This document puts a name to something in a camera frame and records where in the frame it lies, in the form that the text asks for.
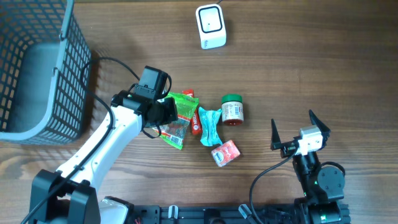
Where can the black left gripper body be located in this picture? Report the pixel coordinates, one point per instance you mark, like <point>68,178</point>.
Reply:
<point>168,111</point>

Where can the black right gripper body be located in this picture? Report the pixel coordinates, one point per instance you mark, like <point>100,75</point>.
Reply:
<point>289,147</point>

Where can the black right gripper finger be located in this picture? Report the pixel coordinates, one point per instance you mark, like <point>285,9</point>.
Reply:
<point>275,138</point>
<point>325,130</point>

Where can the green snack packet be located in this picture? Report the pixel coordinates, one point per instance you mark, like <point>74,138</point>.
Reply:
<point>174,132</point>

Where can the red candy bar wrapper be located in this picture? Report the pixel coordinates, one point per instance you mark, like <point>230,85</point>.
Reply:
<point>195,121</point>

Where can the teal wipes packet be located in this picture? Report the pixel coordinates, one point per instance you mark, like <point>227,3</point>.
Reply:
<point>209,120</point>

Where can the green lid jar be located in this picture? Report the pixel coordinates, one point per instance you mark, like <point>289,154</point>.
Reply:
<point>232,109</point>

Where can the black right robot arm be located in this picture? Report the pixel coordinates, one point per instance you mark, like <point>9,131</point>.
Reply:
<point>322,182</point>

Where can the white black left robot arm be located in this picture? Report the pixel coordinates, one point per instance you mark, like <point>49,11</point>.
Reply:
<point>69,195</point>

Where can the white barcode scanner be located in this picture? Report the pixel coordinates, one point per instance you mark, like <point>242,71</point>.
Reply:
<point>211,27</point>

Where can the grey plastic mesh basket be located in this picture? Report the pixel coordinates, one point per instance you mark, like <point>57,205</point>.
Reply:
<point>43,79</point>

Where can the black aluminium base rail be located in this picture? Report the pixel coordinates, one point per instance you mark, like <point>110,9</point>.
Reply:
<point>276,213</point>

